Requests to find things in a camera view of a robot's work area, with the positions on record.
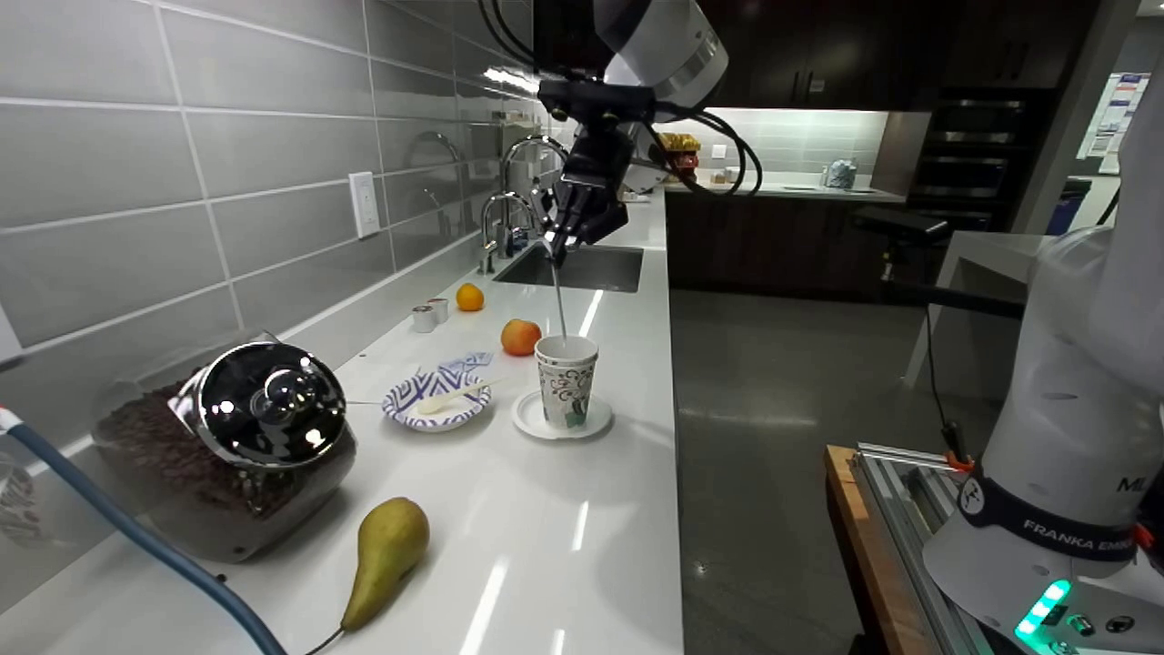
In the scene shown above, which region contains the white cup lid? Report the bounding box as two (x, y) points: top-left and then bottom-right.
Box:
(509, 388), (614, 444)

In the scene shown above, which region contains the blue patterned paper plate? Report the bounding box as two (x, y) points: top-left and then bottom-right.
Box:
(382, 353), (491, 432)

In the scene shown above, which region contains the white wall outlet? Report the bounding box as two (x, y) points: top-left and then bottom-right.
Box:
(348, 171), (377, 239)

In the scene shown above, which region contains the blue hose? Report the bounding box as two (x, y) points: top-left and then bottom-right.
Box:
(0, 406), (290, 655)

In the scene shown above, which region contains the kitchen sink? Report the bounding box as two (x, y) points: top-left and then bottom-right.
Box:
(497, 246), (643, 293)

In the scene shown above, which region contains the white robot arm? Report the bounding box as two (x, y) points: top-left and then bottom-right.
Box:
(538, 0), (728, 261)

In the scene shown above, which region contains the small white container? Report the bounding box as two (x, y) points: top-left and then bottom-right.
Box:
(412, 299), (446, 336)

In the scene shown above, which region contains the green pear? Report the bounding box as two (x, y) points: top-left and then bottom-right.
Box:
(337, 497), (431, 634)

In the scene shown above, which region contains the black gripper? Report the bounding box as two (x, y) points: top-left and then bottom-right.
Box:
(548, 125), (632, 258)

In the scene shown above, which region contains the orange peach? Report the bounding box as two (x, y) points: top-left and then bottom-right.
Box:
(503, 319), (541, 358)

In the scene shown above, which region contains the black cable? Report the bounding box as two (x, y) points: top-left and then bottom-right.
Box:
(650, 105), (768, 204)

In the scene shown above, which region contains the white paper coffee cup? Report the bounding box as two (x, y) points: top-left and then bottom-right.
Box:
(536, 336), (602, 430)

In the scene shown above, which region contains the clear plastic straw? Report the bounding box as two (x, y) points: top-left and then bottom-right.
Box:
(548, 261), (572, 339)

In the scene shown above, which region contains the small orange fruit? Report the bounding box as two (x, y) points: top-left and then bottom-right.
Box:
(455, 282), (485, 312)

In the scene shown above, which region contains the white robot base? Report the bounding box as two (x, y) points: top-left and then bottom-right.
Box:
(925, 77), (1164, 655)

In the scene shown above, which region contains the chrome faucet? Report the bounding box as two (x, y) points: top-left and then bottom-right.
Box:
(477, 190), (528, 273)

